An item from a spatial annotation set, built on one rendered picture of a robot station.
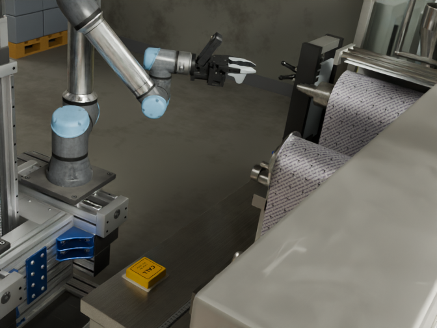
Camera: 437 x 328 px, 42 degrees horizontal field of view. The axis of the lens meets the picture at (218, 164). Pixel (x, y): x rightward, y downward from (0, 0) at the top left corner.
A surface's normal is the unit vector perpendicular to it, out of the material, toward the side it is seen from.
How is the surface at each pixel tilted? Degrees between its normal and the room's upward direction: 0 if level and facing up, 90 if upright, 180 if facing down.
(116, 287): 0
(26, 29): 90
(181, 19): 90
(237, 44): 90
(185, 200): 0
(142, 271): 0
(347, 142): 92
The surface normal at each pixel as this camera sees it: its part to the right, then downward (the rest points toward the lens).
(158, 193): 0.13, -0.87
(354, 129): -0.55, 0.36
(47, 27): 0.88, 0.32
